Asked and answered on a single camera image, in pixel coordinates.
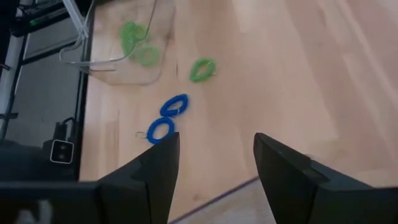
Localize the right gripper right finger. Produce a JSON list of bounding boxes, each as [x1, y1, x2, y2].
[[253, 132, 398, 224]]

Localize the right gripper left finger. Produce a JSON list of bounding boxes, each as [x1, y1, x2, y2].
[[97, 131, 181, 224]]

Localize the blue spiral keychain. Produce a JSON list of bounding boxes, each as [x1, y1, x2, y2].
[[159, 93, 190, 118], [135, 117, 176, 146]]

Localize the green spiral keychain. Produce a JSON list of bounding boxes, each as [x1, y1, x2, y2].
[[189, 57, 217, 84], [133, 43, 161, 68], [132, 23, 150, 43], [119, 20, 137, 57]]

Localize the clear plastic bin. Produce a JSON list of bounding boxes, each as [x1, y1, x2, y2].
[[58, 0, 177, 86]]

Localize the silver aluminium extrusion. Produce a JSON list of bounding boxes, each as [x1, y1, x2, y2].
[[0, 34, 25, 141]]

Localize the black aluminium table frame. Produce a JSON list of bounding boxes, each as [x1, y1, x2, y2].
[[73, 0, 96, 183]]

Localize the silver metal bracket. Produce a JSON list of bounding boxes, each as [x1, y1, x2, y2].
[[62, 0, 90, 41]]

